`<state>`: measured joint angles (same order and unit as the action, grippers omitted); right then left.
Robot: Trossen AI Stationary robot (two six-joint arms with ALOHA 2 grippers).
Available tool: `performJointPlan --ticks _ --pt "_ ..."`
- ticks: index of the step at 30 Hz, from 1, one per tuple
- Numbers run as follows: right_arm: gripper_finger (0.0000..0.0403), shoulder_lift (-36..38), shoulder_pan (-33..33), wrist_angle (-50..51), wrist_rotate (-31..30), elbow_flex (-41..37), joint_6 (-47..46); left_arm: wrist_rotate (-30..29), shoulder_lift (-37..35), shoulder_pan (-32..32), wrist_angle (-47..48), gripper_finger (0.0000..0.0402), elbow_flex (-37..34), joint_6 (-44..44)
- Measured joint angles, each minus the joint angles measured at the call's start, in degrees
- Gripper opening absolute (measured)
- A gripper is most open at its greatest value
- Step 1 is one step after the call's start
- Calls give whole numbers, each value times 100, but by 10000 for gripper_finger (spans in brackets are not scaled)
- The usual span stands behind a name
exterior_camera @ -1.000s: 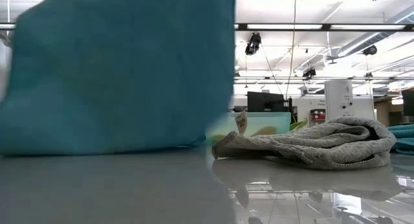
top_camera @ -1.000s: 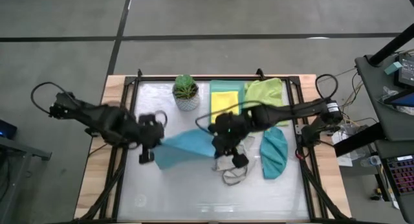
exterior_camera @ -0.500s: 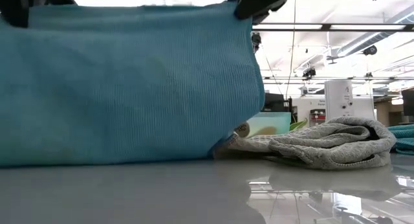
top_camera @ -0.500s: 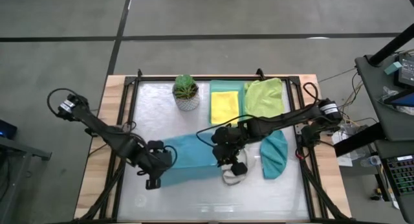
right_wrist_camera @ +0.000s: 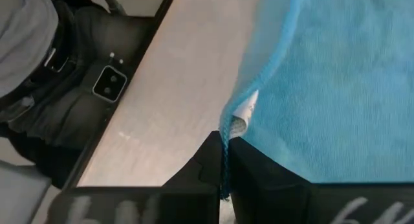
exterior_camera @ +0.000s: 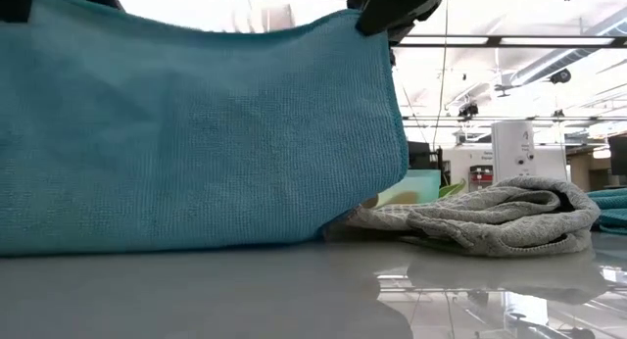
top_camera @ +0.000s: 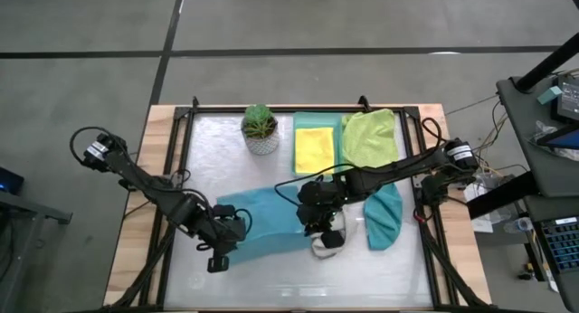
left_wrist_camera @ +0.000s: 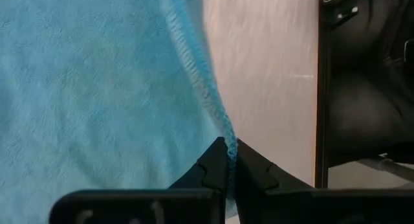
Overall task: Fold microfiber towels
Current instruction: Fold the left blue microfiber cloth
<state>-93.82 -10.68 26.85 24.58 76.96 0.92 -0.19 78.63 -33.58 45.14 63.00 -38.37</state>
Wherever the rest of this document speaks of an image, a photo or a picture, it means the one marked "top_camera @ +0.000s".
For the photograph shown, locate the black pole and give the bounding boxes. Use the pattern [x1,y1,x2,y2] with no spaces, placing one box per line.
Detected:
[515,32,579,93]

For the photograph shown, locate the black stand bar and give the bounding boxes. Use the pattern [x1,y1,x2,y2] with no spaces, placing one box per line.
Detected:
[465,170,539,220]

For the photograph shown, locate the black metal table frame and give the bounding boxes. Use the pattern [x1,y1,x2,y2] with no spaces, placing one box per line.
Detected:
[108,94,490,313]

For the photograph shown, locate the light blue microfiber towel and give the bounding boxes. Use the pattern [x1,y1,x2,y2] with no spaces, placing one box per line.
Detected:
[215,185,318,265]

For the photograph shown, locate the lime green microfiber towel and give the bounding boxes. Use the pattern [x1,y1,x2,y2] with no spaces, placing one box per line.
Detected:
[339,108,401,170]

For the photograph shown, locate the black keyboard with teal keys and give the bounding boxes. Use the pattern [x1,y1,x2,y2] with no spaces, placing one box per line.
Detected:
[538,216,579,274]

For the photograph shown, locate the grey waffle towel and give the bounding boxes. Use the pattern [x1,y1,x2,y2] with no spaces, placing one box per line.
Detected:
[309,211,348,261]

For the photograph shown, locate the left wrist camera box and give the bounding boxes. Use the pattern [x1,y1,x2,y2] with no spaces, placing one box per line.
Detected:
[206,255,230,274]

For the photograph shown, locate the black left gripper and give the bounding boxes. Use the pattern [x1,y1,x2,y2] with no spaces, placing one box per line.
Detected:
[194,204,248,256]

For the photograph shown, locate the grey cart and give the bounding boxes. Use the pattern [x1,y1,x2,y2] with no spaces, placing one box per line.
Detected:
[495,75,579,199]

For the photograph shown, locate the clear plastic bag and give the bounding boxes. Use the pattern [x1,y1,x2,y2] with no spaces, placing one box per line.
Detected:
[532,119,579,163]

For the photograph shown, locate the yellow microfiber towel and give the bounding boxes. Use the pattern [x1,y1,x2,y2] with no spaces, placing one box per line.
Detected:
[294,126,336,175]

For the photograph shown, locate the succulent in triangle-patterned pot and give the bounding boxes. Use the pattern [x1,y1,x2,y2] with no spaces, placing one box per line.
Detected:
[241,103,281,157]

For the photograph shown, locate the white papers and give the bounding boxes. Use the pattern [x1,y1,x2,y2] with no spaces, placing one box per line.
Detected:
[463,181,495,234]

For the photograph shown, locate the translucent teal plastic tray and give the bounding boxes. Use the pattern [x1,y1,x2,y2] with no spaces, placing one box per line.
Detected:
[291,111,347,177]

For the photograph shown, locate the clear plastic bottle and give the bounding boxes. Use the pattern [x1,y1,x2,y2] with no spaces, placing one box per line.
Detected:
[503,216,536,235]

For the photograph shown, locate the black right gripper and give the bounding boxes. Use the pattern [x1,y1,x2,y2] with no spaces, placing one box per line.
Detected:
[296,179,347,235]

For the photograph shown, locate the teal microfiber towel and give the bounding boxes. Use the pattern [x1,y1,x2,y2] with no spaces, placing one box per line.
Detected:
[364,182,404,251]

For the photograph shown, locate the dark tablet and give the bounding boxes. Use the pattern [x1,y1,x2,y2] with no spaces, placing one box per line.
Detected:
[536,124,579,151]

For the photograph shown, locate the black electronic device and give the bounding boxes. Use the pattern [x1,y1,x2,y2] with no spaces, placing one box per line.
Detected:
[550,73,579,123]

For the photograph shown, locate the small teal box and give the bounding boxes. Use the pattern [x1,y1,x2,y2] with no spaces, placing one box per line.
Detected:
[536,85,564,106]

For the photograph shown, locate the black device with blue light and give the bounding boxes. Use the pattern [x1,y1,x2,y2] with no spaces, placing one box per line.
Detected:
[0,166,25,196]

